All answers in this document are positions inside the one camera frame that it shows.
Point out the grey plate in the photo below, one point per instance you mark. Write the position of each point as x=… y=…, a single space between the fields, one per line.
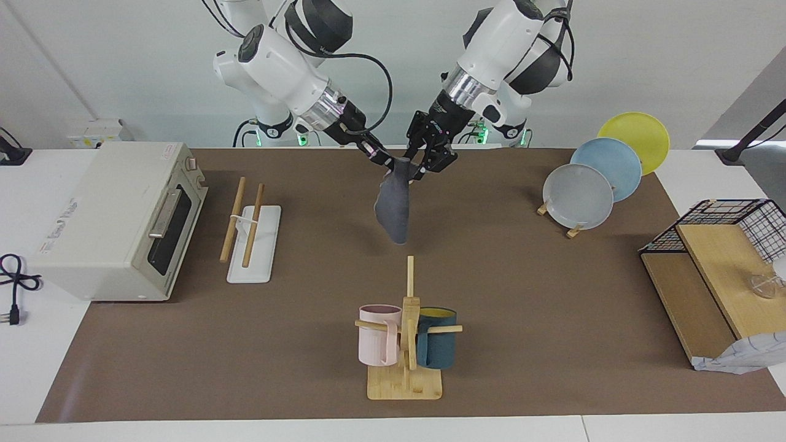
x=577 y=196

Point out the dark teal mug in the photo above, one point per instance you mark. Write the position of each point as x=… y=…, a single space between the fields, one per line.
x=437 y=347

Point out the white towel rack wooden bars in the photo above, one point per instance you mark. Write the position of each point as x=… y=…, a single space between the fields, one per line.
x=258 y=245

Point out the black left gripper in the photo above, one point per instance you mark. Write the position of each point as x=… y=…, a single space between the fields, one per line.
x=445 y=113

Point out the wooden shelf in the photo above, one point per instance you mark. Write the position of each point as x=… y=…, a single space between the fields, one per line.
x=718 y=276

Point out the light blue plate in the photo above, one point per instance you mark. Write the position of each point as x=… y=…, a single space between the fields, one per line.
x=617 y=166

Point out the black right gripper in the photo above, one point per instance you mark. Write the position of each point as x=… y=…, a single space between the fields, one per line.
x=353 y=129

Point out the wooden plate rack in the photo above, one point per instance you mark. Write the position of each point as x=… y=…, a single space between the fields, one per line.
x=574 y=232

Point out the purple and grey towel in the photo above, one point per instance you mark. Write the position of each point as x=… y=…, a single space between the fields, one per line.
x=394 y=209

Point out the clear glass item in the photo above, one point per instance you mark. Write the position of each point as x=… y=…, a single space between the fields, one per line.
x=766 y=286

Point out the black clamp mount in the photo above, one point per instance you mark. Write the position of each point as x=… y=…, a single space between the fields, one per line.
x=12 y=153

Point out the wooden mug tree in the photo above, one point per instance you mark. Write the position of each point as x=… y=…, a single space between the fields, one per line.
x=405 y=383

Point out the black camera stand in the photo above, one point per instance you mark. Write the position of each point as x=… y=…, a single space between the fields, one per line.
x=743 y=144

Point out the brown table mat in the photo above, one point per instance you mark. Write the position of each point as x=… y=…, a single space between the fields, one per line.
x=491 y=276

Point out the beige toaster oven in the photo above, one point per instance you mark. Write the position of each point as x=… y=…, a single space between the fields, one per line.
x=104 y=221

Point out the yellow plate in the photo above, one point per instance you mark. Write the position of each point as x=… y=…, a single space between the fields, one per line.
x=642 y=132

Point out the white power strip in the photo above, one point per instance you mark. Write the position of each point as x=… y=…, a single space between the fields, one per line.
x=92 y=136

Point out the pink mug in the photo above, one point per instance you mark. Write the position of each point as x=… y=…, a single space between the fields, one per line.
x=374 y=344

